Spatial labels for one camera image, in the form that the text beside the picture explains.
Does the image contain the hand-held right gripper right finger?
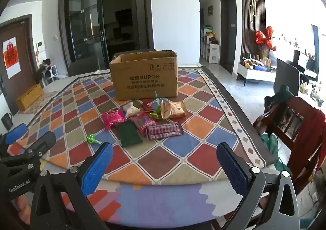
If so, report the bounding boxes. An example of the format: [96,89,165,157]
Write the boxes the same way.
[216,142,301,230]

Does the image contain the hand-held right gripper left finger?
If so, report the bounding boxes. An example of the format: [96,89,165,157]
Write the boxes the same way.
[29,142,120,230]

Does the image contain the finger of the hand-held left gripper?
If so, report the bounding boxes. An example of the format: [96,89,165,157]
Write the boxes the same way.
[0,131,57,169]
[0,123,28,149]

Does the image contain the green dotted candy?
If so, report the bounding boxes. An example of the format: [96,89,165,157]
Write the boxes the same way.
[87,134,102,146]

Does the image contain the dark green snack packet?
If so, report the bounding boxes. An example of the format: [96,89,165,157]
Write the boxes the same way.
[115,122,143,147]

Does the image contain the pink snack packet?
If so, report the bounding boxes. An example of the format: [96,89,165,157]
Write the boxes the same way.
[102,110,126,130]

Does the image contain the red snack packet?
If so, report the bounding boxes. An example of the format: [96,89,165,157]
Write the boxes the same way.
[131,115,156,135]

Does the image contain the cream candy packet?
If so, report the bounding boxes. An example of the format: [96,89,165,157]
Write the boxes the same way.
[122,102,141,118]

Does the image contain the maroon striped snack packet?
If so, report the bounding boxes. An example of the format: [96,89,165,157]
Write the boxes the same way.
[146,125,167,141]
[160,121,184,137]

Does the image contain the golden brown snack packet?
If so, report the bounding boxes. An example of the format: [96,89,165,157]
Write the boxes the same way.
[160,101,187,120]

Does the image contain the green stick packet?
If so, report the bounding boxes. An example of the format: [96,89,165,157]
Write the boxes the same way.
[153,94,163,112]

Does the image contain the brown cardboard box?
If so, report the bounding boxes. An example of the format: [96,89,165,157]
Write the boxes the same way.
[109,50,179,101]

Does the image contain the black mug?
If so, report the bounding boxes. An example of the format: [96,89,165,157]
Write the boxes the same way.
[1,113,14,130]

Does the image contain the beige floral cloth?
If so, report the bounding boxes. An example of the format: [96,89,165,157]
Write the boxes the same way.
[23,90,62,116]

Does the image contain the yellow rectangular box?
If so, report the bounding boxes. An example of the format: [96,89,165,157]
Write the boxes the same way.
[16,83,44,111]

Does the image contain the pastel patterned mat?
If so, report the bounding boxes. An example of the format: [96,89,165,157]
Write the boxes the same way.
[15,179,258,223]

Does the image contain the teal green cloth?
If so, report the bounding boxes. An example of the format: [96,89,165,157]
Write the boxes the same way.
[260,133,293,177]

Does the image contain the colourful checked tablecloth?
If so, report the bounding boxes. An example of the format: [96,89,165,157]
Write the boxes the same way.
[8,66,278,186]

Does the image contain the small white rack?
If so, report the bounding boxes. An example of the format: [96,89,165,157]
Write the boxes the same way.
[42,63,68,85]

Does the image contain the red and white door poster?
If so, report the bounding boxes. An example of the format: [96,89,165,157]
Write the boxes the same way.
[2,37,21,79]

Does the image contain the brown entrance door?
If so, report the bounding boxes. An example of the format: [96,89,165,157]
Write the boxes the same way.
[0,14,41,116]

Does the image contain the dark green garment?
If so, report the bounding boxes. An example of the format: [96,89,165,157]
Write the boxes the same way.
[263,84,294,114]

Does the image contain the red garment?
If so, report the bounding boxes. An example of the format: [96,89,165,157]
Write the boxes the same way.
[293,109,326,169]

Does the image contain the dark red wooden chair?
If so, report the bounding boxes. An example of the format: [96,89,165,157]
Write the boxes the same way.
[253,96,326,195]

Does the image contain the white low cabinet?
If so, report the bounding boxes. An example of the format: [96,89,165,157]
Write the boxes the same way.
[237,62,278,87]

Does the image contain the dark grey slim chair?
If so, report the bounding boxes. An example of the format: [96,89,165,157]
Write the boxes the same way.
[274,58,301,96]

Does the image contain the pile of assorted household items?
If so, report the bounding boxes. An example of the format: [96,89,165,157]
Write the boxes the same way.
[241,54,277,70]

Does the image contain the white hallway shelf unit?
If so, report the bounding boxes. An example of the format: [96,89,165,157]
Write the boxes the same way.
[201,25,221,63]

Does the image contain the black framed glass sliding door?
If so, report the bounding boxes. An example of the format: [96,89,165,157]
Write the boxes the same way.
[58,0,151,70]

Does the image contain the black television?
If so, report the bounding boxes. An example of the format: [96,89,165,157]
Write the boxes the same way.
[293,49,319,72]

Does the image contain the red balloon bow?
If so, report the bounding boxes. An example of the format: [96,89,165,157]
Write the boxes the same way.
[255,26,278,51]

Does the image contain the dark interior door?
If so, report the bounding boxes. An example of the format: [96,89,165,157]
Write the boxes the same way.
[220,0,237,74]

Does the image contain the gold loop wall ornament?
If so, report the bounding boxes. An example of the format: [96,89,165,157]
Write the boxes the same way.
[249,0,257,23]

